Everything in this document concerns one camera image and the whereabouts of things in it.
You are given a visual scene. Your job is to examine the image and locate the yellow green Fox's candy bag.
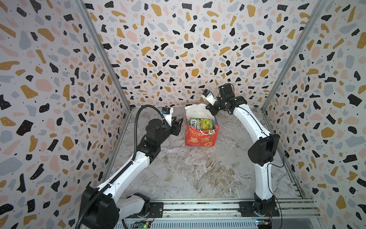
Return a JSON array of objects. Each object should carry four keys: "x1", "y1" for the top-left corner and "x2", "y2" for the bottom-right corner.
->
[{"x1": 189, "y1": 118, "x2": 215, "y2": 131}]

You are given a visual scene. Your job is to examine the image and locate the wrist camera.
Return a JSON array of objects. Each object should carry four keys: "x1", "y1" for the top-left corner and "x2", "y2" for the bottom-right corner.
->
[
  {"x1": 161, "y1": 107, "x2": 173, "y2": 127},
  {"x1": 201, "y1": 89, "x2": 217, "y2": 105}
]

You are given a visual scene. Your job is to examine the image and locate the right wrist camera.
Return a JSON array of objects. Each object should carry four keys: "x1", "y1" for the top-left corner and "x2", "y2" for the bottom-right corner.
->
[{"x1": 201, "y1": 89, "x2": 217, "y2": 105}]

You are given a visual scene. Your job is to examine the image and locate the circuit board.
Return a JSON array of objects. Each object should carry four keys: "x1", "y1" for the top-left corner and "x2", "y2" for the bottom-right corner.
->
[
  {"x1": 132, "y1": 220, "x2": 152, "y2": 229},
  {"x1": 256, "y1": 219, "x2": 273, "y2": 229}
]

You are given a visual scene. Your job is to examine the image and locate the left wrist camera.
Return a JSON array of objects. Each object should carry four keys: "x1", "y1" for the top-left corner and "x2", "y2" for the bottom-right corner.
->
[{"x1": 161, "y1": 107, "x2": 173, "y2": 127}]

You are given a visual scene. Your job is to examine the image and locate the red paper bag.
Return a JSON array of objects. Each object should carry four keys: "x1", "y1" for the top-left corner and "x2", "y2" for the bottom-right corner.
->
[{"x1": 185, "y1": 104, "x2": 220, "y2": 147}]

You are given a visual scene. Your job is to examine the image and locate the right circuit board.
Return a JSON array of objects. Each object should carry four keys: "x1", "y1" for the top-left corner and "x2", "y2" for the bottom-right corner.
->
[{"x1": 256, "y1": 219, "x2": 273, "y2": 229}]

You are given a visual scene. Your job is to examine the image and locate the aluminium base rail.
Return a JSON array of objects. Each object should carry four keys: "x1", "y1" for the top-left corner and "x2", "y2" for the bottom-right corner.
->
[{"x1": 116, "y1": 199, "x2": 326, "y2": 229}]

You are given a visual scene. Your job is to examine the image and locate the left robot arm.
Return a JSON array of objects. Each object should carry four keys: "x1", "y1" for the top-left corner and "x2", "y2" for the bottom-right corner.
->
[{"x1": 75, "y1": 117, "x2": 183, "y2": 229}]

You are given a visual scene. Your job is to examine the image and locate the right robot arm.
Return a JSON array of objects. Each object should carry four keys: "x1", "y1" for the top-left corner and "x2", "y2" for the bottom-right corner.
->
[{"x1": 202, "y1": 83, "x2": 279, "y2": 216}]

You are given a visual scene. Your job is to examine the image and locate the left circuit board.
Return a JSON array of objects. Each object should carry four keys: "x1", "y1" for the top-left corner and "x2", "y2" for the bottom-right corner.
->
[{"x1": 132, "y1": 220, "x2": 152, "y2": 229}]

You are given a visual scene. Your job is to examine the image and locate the black corrugated cable conduit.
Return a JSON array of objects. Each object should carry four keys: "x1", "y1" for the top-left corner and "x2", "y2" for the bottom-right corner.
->
[{"x1": 75, "y1": 104, "x2": 166, "y2": 229}]

